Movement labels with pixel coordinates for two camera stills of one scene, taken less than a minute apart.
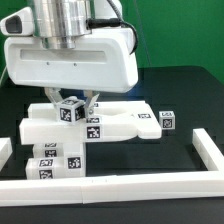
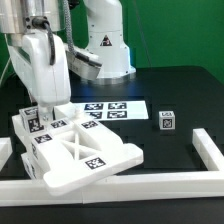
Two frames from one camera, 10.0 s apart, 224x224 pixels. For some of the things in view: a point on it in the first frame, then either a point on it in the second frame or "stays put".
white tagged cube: [71, 110] → [31, 119]
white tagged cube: [167, 119] stays put
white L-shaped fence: [166, 186] stays put
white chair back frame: [113, 121] → [70, 150]
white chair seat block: [74, 159] → [34, 153]
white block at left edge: [5, 151] stays put
